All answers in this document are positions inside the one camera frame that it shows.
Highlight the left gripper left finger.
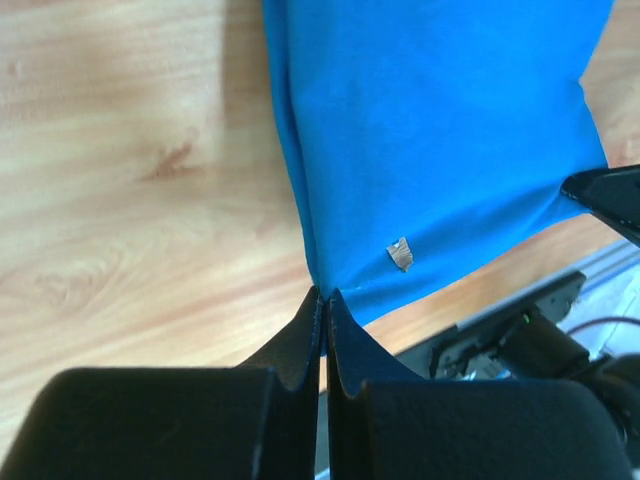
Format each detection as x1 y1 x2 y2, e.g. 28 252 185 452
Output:
1 289 321 479

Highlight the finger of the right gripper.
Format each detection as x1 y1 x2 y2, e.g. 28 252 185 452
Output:
561 165 640 246

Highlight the aluminium frame rail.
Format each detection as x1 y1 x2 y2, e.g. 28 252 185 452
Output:
550 241 639 359

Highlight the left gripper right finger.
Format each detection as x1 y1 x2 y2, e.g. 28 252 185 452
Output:
324 293 633 479

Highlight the blue t shirt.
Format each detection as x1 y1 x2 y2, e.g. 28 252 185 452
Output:
263 1 613 325

